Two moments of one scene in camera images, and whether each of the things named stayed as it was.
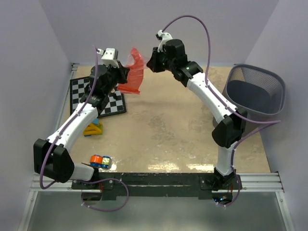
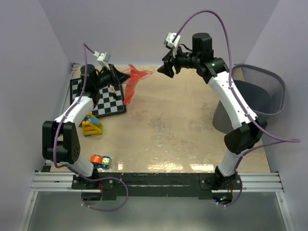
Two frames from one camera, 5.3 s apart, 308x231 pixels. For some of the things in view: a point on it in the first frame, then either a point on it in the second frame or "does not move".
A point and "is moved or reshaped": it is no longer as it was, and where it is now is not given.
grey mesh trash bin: (260, 93) does not move
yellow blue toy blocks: (95, 128) does not move
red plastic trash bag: (134, 76) is moved or reshaped
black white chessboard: (115, 105) does not move
